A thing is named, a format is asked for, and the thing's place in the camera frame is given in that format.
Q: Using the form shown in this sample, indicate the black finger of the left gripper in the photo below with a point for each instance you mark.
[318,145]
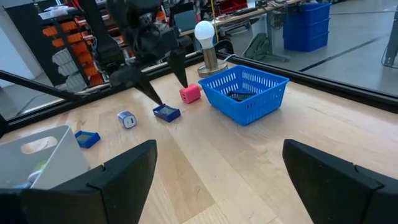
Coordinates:
[178,62]
[136,79]

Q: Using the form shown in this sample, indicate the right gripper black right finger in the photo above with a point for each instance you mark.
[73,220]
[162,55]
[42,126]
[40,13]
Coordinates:
[329,193]

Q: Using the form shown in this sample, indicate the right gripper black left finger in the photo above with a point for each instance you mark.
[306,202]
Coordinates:
[124,193]

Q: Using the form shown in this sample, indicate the pink wall charger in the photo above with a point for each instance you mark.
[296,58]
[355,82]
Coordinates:
[190,93]

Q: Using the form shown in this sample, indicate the purple wall charger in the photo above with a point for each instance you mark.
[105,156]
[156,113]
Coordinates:
[126,119]

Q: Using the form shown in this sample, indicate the navy blue digital clock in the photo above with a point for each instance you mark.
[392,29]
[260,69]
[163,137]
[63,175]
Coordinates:
[168,112]

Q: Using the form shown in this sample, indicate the bright blue digital clock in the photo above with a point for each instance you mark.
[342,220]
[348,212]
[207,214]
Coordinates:
[87,138]

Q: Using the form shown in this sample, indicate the black digital clock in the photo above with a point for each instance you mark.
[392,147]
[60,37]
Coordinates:
[241,96]

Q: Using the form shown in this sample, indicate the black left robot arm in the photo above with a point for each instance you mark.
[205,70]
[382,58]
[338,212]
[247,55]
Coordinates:
[102,37]

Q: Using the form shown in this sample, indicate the brass lamp with white bulb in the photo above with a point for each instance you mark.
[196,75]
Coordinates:
[211,59]

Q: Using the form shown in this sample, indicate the white plastic storage bin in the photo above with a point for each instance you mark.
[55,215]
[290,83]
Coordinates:
[68,161]

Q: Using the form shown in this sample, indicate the shelf with orange bins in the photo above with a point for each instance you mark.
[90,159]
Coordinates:
[71,37]

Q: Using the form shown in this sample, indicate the green backpack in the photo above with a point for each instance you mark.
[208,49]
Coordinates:
[258,46]

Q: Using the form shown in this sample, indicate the blue slotted plastic basket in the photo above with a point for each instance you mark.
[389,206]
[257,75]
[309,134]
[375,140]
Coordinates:
[248,112]

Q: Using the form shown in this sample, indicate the wooden workbench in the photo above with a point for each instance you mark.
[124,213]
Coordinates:
[264,11]

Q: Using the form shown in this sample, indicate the blue storage crate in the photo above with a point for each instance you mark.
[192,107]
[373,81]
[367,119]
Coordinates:
[306,29]
[311,12]
[306,43]

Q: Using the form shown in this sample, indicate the black table frame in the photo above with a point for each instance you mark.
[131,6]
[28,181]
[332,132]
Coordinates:
[342,91]

